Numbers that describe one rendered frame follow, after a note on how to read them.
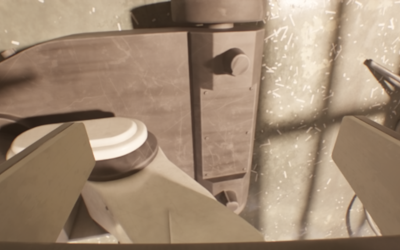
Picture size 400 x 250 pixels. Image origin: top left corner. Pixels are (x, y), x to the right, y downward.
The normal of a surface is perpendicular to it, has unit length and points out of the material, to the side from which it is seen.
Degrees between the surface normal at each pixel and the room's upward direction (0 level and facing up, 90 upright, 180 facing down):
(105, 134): 90
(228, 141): 0
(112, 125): 90
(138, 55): 0
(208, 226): 115
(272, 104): 0
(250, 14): 18
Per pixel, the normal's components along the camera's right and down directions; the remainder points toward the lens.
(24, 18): 0.20, 0.46
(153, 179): -0.03, -0.88
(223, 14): -0.01, 0.50
